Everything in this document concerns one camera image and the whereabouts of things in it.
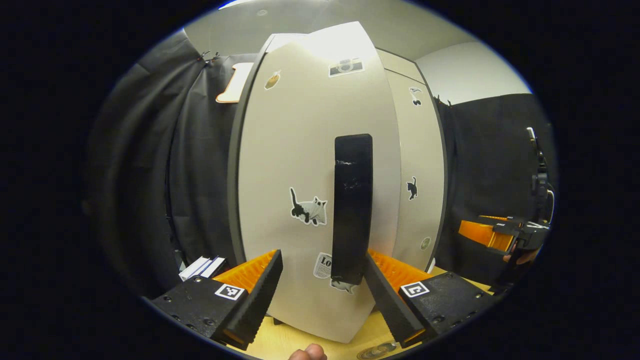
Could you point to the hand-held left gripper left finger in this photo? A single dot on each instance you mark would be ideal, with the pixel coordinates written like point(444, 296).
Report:
point(262, 295)

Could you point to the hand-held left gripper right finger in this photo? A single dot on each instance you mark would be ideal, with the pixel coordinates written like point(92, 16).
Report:
point(387, 300)

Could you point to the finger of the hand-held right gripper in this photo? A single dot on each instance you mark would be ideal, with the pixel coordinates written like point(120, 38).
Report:
point(507, 229)
point(495, 218)

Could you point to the round brown coaster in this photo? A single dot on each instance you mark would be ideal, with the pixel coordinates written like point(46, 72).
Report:
point(370, 354)

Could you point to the white cabinet door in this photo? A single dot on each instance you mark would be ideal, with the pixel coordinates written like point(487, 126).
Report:
point(420, 150)
point(280, 165)

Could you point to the black backdrop cloth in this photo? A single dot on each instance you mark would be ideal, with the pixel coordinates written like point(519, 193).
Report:
point(200, 175)

